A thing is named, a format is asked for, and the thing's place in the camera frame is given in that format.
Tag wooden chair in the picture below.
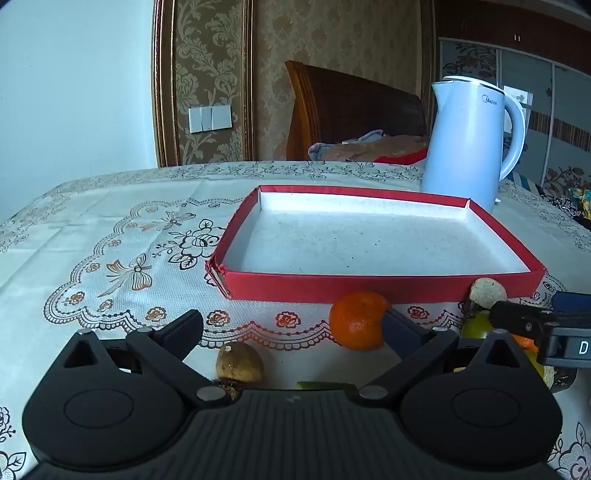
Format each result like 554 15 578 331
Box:
285 60 428 161

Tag dark sugarcane piece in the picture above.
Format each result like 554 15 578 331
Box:
544 367 578 394

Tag white electric kettle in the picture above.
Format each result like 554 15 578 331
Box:
419 76 528 214

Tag patterned bedding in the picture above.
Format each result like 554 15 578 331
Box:
522 173 591 222

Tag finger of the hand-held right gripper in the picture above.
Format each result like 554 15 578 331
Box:
552 291 591 313
489 300 555 342

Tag red striped cloth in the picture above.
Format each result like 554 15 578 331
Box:
373 147 428 166

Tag red cardboard tray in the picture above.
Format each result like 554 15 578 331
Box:
204 185 547 302

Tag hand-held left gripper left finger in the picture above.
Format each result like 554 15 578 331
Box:
62 310 228 408

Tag green tomato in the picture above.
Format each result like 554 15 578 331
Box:
461 311 497 340
524 348 548 377

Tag gilded wall panel frame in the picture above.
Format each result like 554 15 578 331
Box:
152 0 254 168

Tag brown plush cloth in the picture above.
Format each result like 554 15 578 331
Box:
308 130 430 163

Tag floral lace tablecloth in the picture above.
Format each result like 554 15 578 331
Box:
0 161 591 480

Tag white wall switch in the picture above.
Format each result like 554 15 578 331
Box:
188 104 233 134

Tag brown oval fruit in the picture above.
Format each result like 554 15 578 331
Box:
215 342 265 384

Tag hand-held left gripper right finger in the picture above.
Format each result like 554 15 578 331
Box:
353 307 527 408

